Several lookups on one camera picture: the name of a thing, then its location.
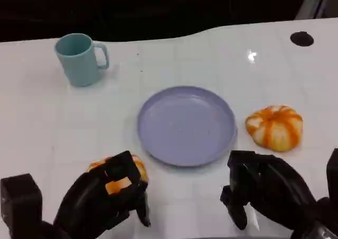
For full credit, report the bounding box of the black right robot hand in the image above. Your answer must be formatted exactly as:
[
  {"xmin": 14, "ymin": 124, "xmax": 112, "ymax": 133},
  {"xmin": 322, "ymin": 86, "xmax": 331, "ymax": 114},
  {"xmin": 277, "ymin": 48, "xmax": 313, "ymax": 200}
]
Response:
[{"xmin": 220, "ymin": 150, "xmax": 319, "ymax": 232}]

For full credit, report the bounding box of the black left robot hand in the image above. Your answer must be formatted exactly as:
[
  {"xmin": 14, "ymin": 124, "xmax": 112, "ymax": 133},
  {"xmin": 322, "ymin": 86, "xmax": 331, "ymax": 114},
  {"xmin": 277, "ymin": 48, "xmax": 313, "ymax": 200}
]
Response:
[{"xmin": 52, "ymin": 151, "xmax": 151, "ymax": 239}]

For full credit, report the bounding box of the large orange white bread roll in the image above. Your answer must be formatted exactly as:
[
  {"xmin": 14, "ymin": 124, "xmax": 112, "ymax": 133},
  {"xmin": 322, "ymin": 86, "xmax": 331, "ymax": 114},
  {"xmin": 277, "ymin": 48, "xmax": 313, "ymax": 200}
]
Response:
[{"xmin": 245, "ymin": 105, "xmax": 304, "ymax": 153}]

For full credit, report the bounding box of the lilac plate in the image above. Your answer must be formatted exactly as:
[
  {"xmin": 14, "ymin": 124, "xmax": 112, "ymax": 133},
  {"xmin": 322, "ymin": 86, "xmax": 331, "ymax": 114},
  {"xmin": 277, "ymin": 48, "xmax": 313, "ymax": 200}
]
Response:
[{"xmin": 136, "ymin": 85, "xmax": 238, "ymax": 168}]

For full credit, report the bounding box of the pale green mug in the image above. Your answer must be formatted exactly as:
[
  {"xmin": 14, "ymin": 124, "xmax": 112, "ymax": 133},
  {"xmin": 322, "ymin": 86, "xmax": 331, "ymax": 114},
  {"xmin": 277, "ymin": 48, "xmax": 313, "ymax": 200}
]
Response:
[{"xmin": 54, "ymin": 33, "xmax": 110, "ymax": 88}]

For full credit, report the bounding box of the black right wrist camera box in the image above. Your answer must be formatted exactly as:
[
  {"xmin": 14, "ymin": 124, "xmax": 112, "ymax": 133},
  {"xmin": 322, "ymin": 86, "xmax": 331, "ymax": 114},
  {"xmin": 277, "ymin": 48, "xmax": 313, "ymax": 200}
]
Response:
[{"xmin": 326, "ymin": 148, "xmax": 338, "ymax": 200}]

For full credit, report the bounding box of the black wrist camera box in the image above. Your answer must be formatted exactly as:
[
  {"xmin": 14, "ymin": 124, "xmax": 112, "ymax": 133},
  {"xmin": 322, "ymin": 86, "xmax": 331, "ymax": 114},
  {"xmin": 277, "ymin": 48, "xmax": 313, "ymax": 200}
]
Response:
[
  {"xmin": 0, "ymin": 173, "xmax": 43, "ymax": 239},
  {"xmin": 326, "ymin": 148, "xmax": 338, "ymax": 200}
]

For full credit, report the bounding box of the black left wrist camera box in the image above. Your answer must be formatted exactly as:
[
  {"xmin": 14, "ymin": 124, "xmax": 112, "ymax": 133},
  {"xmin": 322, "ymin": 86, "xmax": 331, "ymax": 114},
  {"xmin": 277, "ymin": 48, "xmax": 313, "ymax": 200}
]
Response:
[{"xmin": 0, "ymin": 173, "xmax": 43, "ymax": 239}]

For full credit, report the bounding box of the black table cable grommet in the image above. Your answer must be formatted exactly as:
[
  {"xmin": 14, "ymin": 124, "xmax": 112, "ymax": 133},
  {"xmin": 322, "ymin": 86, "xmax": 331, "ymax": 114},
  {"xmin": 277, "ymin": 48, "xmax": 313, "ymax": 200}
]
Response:
[{"xmin": 289, "ymin": 31, "xmax": 315, "ymax": 47}]

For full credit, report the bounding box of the grey metal frame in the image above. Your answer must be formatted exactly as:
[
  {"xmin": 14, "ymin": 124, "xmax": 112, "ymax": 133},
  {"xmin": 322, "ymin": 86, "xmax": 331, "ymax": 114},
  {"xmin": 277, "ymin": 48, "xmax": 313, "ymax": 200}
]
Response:
[{"xmin": 294, "ymin": 0, "xmax": 338, "ymax": 21}]

